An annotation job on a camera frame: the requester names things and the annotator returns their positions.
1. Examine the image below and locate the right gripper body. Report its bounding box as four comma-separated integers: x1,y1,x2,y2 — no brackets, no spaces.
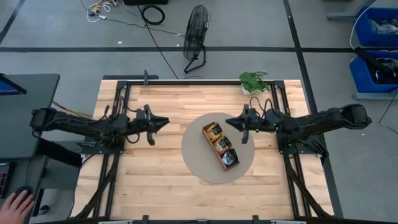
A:
241,104,265,144

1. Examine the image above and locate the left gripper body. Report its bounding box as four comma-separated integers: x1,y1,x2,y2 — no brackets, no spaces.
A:
136,104,155,146

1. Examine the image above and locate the wooden tea organizer box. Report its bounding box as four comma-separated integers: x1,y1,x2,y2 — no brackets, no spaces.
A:
201,121,241,172

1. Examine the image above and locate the green plant in white pot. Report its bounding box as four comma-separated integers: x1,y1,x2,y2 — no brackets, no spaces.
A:
238,70,271,96

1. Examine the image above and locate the round grey mat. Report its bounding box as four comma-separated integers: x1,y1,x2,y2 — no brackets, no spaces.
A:
181,112,256,184

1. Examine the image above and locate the black flat rear bar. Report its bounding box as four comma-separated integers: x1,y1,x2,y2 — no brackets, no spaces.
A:
102,74,159,80

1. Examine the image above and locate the black floor fan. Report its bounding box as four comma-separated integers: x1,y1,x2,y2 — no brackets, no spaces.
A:
182,4,211,75

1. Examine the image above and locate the blue storage bin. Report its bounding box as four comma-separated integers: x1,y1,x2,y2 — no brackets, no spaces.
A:
349,49,398,94
354,6,398,48

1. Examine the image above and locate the black equipment case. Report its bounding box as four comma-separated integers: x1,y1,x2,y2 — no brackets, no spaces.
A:
123,0,169,6

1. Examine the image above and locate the dark grey desk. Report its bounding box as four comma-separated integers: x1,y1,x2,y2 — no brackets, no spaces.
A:
0,155,49,224

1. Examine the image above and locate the black desk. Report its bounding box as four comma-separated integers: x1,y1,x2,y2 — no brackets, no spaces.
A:
0,73,60,160

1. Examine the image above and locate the grey desk foot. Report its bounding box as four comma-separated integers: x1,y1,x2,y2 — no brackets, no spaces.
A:
326,0,377,21

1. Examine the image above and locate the black and white bundle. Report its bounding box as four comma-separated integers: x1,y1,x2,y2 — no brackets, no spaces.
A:
373,57,398,85

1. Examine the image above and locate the computer monitor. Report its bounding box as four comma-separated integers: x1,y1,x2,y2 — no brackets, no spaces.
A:
0,73,28,96

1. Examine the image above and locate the black keyboard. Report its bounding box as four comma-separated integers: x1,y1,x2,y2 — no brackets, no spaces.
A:
0,172,12,199

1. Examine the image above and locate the person's hand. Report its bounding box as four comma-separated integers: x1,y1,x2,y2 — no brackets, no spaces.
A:
0,190,35,224

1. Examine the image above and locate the crumpled plastic bag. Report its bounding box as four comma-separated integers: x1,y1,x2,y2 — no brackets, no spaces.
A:
371,18,398,35

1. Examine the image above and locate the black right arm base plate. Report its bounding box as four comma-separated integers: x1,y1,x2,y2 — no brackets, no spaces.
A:
275,129,330,161

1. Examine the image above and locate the black metal table frame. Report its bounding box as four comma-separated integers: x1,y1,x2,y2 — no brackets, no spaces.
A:
70,79,336,220

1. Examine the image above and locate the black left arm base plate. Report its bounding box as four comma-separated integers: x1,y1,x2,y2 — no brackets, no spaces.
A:
81,129,127,156

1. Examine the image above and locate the long black floor cable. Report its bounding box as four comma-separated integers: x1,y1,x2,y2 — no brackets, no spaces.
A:
136,4,180,80

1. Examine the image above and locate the thin black floor cable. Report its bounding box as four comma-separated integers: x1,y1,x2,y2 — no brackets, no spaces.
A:
104,17,187,38

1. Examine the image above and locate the coiled black cable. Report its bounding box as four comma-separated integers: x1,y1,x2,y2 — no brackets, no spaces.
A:
140,4,166,26

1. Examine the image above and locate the thin white cable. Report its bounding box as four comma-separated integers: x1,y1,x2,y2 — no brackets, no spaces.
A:
349,2,374,50

